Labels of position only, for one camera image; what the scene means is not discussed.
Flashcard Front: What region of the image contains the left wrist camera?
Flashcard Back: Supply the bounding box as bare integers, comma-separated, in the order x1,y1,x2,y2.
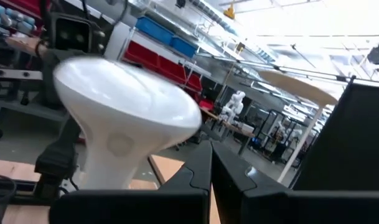
47,12,106,63

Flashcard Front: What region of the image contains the black aluminium table frame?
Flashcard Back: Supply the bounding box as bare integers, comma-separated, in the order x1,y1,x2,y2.
8,179,84,206

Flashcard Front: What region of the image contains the blue storage bin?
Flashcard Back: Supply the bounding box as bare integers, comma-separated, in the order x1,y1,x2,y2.
170,35,199,59
134,15,175,47

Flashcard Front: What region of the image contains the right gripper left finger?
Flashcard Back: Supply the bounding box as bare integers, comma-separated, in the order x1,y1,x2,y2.
49,139,213,224

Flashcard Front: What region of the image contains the red storage bin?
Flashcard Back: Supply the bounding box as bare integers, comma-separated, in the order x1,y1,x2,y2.
157,55,188,85
185,72,204,93
123,40,161,72

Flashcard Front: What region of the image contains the white humanoid robot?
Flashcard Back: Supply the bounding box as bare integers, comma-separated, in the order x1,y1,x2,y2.
218,90,247,124

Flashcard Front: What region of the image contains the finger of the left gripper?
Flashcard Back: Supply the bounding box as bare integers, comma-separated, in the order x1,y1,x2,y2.
33,115,83,203

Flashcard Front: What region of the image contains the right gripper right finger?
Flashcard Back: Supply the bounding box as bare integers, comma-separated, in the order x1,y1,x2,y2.
212,141,379,224

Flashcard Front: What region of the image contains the white T-shaped pipe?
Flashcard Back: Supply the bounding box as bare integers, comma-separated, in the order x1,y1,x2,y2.
257,70,339,184

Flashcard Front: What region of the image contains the white flood lightbulb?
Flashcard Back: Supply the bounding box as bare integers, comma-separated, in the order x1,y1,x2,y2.
53,55,203,191

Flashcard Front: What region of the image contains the black upright panel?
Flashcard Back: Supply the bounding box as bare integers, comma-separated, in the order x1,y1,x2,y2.
292,75,379,192

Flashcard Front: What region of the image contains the black cup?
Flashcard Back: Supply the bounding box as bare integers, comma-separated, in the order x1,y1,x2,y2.
0,174,18,224

